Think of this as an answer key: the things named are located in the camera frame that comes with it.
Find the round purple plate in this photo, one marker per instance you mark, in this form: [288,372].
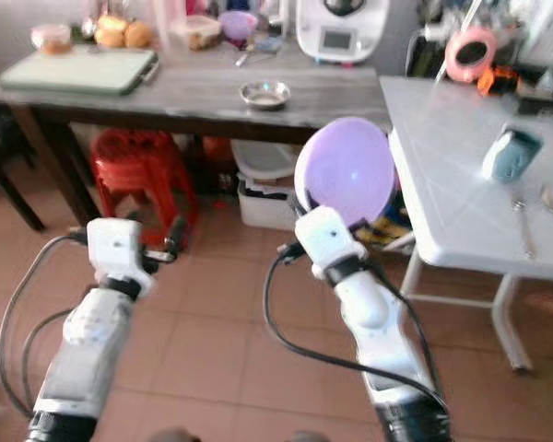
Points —
[346,168]

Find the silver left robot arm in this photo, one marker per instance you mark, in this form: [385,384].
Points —
[88,354]

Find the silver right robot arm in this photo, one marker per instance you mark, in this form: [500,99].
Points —
[378,318]

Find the white storage box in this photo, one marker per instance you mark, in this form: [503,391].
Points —
[263,204]

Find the red plastic stool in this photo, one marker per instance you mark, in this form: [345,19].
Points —
[140,166]

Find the small steel bowl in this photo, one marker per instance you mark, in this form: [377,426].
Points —
[265,94]

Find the dark wooden table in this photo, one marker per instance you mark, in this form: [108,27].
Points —
[194,97]

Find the white folding table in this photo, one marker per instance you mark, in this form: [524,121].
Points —
[452,207]

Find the black chair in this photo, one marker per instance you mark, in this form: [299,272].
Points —
[0,166]

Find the white kitchen appliance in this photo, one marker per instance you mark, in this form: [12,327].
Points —
[341,32]

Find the green cutting board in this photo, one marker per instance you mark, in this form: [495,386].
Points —
[78,70]

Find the purple bowl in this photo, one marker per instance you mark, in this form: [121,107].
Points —
[238,25]

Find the brown bread roll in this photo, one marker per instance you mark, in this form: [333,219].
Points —
[111,33]
[139,35]

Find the clear plastic food container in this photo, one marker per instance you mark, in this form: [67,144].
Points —
[196,32]

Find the teal white dispenser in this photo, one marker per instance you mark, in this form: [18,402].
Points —
[511,155]

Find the metal fork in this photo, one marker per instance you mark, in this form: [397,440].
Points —
[523,226]

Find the pink lidded container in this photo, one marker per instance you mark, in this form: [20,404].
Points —
[52,38]

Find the orange black device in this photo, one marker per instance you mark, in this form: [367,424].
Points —
[498,80]

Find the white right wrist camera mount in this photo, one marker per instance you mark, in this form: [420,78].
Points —
[327,236]

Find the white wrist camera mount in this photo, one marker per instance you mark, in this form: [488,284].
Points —
[112,247]
[327,236]

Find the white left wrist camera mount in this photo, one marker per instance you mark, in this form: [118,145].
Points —
[112,247]

